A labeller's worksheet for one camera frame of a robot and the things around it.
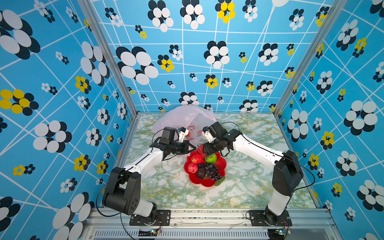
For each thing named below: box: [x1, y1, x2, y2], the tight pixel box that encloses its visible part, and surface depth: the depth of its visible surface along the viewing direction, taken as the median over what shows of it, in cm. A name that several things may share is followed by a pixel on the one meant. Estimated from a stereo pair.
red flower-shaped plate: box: [214, 151, 227, 177], surface depth 92 cm
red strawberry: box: [191, 153, 203, 165], surface depth 90 cm
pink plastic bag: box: [152, 105, 217, 147], surface depth 93 cm
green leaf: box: [215, 176, 226, 186], surface depth 82 cm
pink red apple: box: [187, 162, 199, 174], surface depth 86 cm
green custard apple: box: [205, 153, 217, 164], surface depth 90 cm
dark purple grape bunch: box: [197, 162, 223, 181], surface depth 86 cm
